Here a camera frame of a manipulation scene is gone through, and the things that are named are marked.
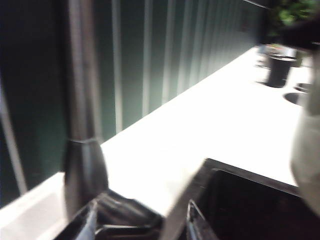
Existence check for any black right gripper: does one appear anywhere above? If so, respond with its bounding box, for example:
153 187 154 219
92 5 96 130
276 13 320 50

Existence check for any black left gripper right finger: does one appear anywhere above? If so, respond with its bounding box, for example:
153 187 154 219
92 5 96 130
186 198 219 240

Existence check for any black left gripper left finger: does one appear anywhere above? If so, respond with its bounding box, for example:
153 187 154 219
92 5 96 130
53 197 99 240

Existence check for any pale green ceramic mug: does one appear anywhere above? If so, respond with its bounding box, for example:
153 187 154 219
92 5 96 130
290 67 320 216

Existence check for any black kitchen sink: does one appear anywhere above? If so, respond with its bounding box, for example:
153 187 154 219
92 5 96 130
162 157 320 240

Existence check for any dark metal faucet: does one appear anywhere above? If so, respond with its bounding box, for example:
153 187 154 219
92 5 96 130
62 0 110 219

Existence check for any green leafy plant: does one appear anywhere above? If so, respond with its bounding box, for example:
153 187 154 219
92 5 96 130
268 0 320 32

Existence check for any black plant pot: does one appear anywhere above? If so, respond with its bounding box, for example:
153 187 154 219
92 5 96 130
265 53 298 89

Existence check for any dark round dish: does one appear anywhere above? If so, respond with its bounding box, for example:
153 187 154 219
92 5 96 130
283 91 309 105

